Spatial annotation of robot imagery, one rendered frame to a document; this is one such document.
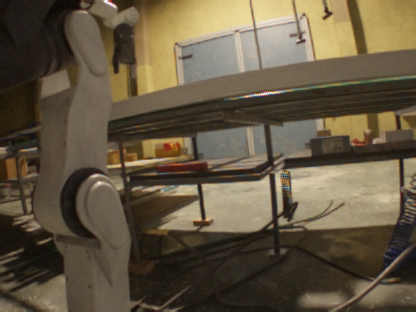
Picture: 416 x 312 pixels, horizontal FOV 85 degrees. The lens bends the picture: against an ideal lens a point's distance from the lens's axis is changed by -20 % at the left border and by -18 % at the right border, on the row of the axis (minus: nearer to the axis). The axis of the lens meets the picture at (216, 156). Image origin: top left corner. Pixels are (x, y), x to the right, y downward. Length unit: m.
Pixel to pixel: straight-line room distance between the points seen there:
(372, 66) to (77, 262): 0.91
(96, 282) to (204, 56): 7.95
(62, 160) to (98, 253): 0.20
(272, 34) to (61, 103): 7.52
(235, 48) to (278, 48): 1.23
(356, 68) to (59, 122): 0.77
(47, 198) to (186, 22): 8.68
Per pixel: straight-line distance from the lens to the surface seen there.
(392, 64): 0.88
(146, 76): 8.84
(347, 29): 7.53
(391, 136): 1.62
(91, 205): 0.52
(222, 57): 8.11
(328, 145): 1.59
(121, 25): 1.21
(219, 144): 7.86
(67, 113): 0.56
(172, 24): 9.31
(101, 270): 0.61
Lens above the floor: 0.72
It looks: 3 degrees down
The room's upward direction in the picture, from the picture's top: 6 degrees counter-clockwise
